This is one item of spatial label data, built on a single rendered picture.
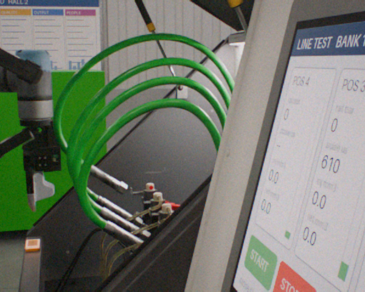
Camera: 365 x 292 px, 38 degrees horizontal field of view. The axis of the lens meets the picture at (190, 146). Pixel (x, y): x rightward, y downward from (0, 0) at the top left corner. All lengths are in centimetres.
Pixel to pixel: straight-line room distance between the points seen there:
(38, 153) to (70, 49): 619
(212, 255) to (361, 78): 32
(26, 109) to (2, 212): 319
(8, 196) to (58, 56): 340
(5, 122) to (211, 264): 366
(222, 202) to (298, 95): 20
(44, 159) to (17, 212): 314
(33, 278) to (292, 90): 76
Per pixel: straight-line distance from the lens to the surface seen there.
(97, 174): 105
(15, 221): 439
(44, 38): 744
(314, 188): 46
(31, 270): 119
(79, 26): 739
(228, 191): 65
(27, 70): 88
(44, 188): 126
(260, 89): 62
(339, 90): 46
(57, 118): 103
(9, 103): 423
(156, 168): 139
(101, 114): 87
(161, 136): 138
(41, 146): 125
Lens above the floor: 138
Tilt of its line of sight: 9 degrees down
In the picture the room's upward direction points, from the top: straight up
